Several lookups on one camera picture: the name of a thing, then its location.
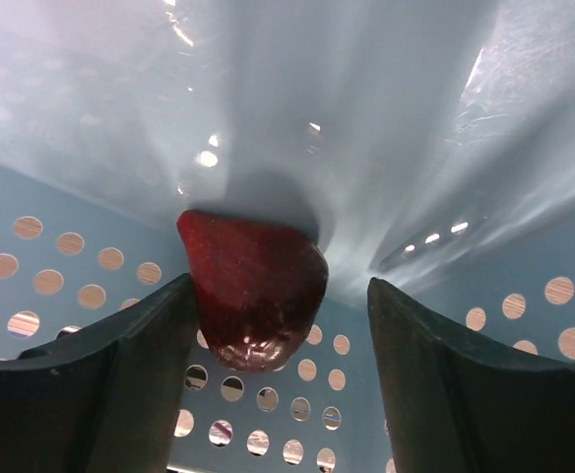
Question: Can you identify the dark purple plum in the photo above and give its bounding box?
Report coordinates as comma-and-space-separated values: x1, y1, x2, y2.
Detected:
176, 210, 329, 372

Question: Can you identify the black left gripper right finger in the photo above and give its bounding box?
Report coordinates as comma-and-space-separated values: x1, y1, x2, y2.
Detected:
367, 278, 575, 472

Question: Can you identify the light blue plastic basket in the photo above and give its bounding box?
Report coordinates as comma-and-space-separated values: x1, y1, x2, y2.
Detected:
0, 1, 575, 472

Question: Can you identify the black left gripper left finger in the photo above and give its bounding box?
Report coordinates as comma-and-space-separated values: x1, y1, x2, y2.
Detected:
0, 275, 197, 472

